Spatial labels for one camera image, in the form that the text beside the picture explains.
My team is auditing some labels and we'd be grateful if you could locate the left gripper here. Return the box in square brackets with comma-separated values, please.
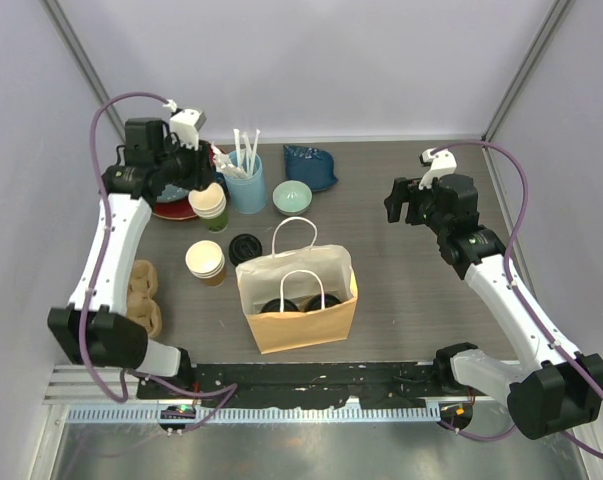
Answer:
[155, 134, 216, 192]

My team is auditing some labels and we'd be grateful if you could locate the brown paper cup stack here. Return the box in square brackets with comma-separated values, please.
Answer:
[185, 240, 227, 287]

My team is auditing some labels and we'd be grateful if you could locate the brown paper bag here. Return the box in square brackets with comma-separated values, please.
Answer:
[235, 226, 358, 354]

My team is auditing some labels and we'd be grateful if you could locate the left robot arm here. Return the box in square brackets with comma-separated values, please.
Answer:
[47, 109, 215, 399]

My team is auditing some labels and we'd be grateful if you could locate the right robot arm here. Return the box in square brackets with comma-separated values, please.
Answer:
[384, 174, 603, 440]

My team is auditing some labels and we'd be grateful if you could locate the grey-blue round plate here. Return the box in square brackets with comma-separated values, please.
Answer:
[156, 185, 189, 204]

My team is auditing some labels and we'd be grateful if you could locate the green paper cup stack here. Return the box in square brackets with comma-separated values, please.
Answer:
[188, 183, 228, 233]

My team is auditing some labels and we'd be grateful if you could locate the red round plate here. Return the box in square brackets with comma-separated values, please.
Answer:
[153, 198, 197, 221]

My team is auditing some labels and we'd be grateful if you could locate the light blue straw holder cup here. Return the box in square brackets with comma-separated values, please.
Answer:
[223, 155, 267, 214]

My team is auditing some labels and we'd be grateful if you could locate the black lid stack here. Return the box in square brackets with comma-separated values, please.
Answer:
[228, 233, 263, 266]

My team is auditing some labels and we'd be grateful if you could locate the pale green ceramic bowl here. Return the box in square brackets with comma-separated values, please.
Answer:
[272, 180, 313, 216]

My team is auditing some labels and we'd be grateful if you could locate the dark blue leaf-shaped plate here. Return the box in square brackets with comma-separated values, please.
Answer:
[283, 144, 338, 192]

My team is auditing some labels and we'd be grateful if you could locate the cardboard cup carrier stack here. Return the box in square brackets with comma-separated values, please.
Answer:
[126, 260, 163, 339]

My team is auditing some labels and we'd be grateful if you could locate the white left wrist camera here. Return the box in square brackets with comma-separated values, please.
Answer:
[163, 100, 206, 150]

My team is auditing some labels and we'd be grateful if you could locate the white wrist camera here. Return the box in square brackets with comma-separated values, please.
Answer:
[163, 100, 206, 150]
[418, 148, 457, 190]

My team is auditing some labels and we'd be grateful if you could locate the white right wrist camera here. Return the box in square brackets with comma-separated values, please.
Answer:
[418, 148, 457, 190]

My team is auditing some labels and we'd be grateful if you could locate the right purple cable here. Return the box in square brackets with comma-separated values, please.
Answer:
[425, 141, 603, 461]

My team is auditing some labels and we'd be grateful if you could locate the purple cable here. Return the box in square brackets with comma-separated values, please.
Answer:
[78, 92, 238, 437]
[425, 141, 603, 461]

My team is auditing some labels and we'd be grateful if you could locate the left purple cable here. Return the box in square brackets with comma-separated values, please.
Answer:
[78, 92, 238, 437]

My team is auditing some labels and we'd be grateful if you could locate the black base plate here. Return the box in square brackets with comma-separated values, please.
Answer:
[135, 360, 493, 409]

